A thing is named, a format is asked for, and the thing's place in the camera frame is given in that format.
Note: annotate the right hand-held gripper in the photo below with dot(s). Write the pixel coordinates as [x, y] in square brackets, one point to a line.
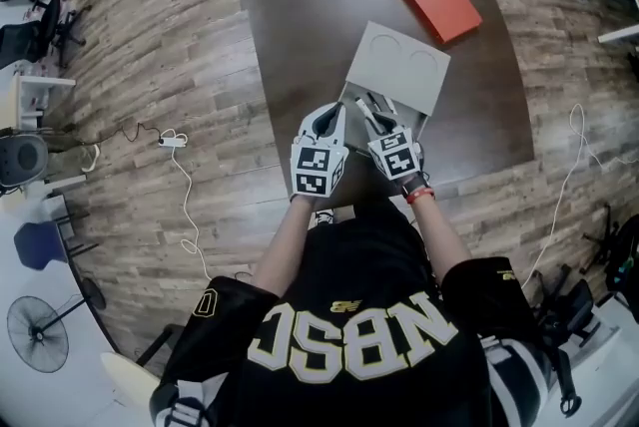
[397, 155]

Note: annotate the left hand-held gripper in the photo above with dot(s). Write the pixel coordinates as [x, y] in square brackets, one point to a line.
[312, 163]

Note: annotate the grey tray box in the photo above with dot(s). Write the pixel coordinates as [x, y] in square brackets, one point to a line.
[399, 66]

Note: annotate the person's left forearm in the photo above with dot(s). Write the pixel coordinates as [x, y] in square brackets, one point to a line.
[282, 245]

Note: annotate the person's right forearm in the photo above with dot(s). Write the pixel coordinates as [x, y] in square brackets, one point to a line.
[439, 235]

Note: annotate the red flat box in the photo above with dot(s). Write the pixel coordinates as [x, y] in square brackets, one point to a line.
[439, 1]

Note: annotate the orange wristband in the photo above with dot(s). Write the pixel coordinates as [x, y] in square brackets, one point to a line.
[422, 195]

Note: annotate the person's left white shoe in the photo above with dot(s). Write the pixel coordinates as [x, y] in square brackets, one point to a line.
[324, 217]

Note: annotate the black trousers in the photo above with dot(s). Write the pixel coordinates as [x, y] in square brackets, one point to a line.
[364, 245]

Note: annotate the white power strip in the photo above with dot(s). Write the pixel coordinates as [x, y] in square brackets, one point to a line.
[172, 140]

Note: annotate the black lettered jersey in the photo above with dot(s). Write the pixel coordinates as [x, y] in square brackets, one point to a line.
[359, 365]

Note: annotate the blue chair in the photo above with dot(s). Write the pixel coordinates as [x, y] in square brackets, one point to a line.
[40, 243]

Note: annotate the round beige table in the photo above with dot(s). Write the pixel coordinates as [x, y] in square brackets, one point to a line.
[130, 380]

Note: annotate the black floor fan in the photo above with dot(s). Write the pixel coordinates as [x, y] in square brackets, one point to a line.
[37, 335]

